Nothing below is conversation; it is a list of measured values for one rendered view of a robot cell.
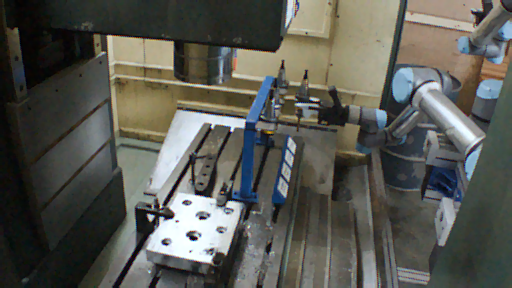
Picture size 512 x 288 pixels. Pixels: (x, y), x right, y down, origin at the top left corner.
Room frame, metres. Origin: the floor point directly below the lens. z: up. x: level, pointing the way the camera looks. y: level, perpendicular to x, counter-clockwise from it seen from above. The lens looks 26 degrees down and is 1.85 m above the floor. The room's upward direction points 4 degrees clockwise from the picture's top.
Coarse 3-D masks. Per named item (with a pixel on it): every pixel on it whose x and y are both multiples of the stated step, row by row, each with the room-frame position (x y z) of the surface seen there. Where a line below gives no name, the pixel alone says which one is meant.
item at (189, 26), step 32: (32, 0) 0.98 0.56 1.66; (64, 0) 0.96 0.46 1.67; (96, 0) 0.94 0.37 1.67; (128, 0) 0.93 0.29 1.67; (160, 0) 0.92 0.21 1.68; (192, 0) 0.90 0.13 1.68; (224, 0) 0.89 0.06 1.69; (256, 0) 0.88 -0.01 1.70; (96, 32) 0.95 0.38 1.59; (128, 32) 0.93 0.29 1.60; (160, 32) 0.92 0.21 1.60; (192, 32) 0.90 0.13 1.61; (224, 32) 0.89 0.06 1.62; (256, 32) 0.88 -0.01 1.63
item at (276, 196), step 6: (288, 138) 1.64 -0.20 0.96; (288, 150) 1.56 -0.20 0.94; (282, 156) 1.48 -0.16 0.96; (282, 162) 1.43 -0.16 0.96; (276, 180) 1.30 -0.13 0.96; (276, 186) 1.26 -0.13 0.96; (276, 192) 1.24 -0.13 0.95; (276, 198) 1.24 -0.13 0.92; (282, 198) 1.23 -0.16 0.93; (282, 204) 1.23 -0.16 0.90
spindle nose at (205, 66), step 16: (176, 48) 0.98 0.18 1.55; (192, 48) 0.95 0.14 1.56; (208, 48) 0.95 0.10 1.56; (224, 48) 0.97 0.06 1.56; (176, 64) 0.98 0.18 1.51; (192, 64) 0.95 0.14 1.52; (208, 64) 0.95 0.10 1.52; (224, 64) 0.97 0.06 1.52; (192, 80) 0.95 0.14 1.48; (208, 80) 0.95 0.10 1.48; (224, 80) 0.98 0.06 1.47
